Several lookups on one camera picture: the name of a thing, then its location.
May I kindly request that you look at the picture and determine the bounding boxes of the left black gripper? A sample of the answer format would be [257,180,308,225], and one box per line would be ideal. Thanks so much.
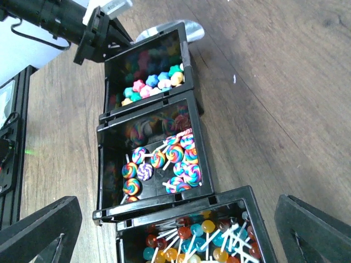
[73,7,133,65]

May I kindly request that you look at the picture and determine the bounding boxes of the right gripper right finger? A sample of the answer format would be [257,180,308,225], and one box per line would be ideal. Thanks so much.
[274,194,350,262]

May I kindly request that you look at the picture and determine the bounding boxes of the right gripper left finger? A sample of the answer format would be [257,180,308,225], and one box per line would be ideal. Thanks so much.
[1,196,82,262]

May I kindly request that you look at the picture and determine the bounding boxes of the metal scoop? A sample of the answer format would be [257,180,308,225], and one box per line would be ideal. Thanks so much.
[136,19,205,43]

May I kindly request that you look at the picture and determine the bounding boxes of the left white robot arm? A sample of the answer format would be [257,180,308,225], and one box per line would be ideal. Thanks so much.
[1,1,133,65]

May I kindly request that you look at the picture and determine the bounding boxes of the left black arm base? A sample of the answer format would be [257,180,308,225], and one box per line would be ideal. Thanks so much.
[1,112,21,196]

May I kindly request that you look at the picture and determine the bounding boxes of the black bin star candies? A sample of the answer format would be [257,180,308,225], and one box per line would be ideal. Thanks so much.
[99,23,201,123]

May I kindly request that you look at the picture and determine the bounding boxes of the black bin round lollipops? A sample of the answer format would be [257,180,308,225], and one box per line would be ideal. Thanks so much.
[116,186,277,262]

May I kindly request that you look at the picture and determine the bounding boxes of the black bin swirl lollipops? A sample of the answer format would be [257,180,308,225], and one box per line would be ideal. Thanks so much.
[92,91,214,224]

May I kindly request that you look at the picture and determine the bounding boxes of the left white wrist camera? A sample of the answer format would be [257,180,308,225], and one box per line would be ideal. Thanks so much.
[82,0,133,25]

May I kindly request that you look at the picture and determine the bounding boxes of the black aluminium frame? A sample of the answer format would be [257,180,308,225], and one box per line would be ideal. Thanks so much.
[1,65,37,230]

